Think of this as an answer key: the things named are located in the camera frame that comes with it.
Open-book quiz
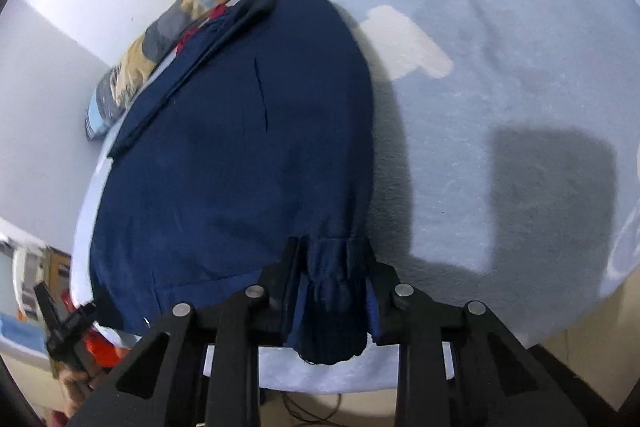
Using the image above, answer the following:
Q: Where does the navy blue garment red collar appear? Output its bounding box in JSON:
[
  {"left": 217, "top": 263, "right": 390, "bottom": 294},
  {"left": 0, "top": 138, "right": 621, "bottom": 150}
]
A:
[{"left": 89, "top": 0, "right": 373, "bottom": 365}]

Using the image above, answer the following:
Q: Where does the red bag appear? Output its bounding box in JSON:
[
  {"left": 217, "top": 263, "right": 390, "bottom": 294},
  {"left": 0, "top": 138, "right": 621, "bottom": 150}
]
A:
[{"left": 62, "top": 291, "right": 129, "bottom": 369}]

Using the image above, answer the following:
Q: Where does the black floor cable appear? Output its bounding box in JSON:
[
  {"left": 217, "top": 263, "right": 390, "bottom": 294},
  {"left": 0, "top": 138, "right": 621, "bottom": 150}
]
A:
[{"left": 278, "top": 391, "right": 346, "bottom": 425}]

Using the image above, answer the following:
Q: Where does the light blue bed sheet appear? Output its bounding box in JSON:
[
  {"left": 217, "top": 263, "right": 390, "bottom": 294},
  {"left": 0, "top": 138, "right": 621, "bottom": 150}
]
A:
[{"left": 69, "top": 0, "right": 640, "bottom": 396}]

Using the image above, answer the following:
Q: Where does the white appliance by window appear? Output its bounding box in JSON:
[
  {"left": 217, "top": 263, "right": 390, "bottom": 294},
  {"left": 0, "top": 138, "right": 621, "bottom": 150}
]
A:
[{"left": 12, "top": 244, "right": 44, "bottom": 322}]

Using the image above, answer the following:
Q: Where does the wooden frame furniture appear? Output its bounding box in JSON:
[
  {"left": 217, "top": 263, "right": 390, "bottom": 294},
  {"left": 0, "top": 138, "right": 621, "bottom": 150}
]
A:
[{"left": 44, "top": 248, "right": 70, "bottom": 311}]

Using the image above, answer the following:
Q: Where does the left hand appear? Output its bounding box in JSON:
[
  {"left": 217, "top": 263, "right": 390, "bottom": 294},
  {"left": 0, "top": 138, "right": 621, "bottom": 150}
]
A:
[{"left": 58, "top": 365, "right": 107, "bottom": 418}]

